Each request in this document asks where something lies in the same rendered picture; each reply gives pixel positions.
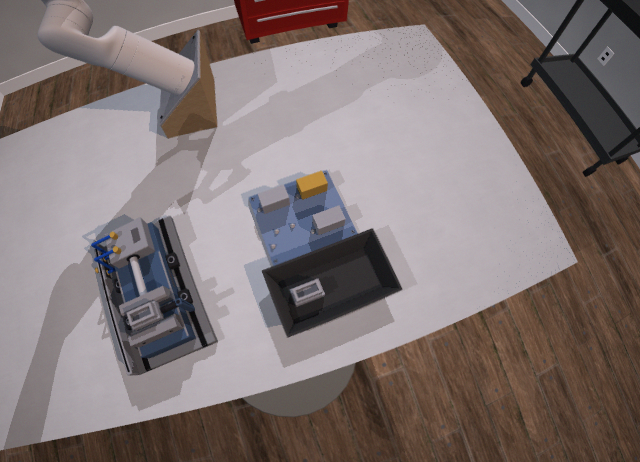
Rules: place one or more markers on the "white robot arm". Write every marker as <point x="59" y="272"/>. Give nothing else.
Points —
<point x="65" y="27"/>

